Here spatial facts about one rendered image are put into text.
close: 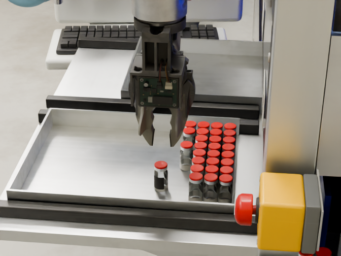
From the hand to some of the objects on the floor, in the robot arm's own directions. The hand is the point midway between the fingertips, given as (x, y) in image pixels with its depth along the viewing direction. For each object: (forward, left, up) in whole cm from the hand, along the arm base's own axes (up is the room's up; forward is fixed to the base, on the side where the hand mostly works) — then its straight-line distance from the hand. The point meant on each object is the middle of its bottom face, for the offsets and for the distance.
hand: (162, 135), depth 112 cm
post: (+11, -19, -98) cm, 100 cm away
